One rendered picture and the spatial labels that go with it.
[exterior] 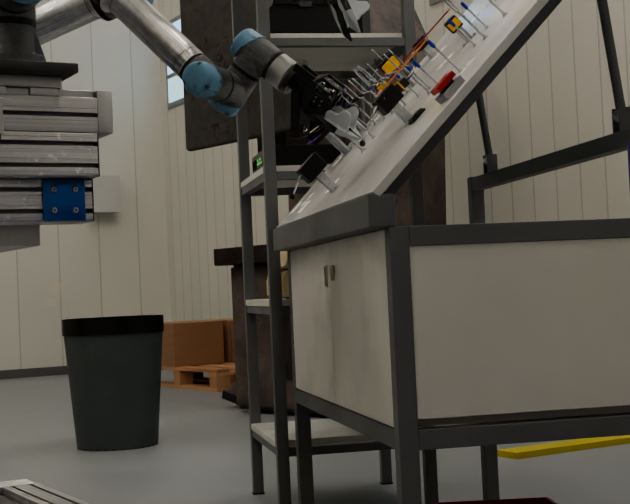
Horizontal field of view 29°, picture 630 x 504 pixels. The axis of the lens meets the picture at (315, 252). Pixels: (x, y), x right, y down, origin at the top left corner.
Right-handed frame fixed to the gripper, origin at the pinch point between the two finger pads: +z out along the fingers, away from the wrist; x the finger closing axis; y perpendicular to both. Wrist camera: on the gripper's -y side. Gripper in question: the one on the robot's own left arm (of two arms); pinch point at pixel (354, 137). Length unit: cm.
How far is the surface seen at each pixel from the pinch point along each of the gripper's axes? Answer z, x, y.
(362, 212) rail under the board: 17.7, -27.9, 4.1
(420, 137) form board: 17.8, -18.7, 20.5
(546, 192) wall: -6, 401, -189
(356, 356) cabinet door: 30.3, -16.4, -34.5
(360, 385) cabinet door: 35, -20, -37
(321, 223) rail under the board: 3.3, -0.6, -23.3
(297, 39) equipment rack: -55, 78, -31
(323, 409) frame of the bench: 27, 4, -72
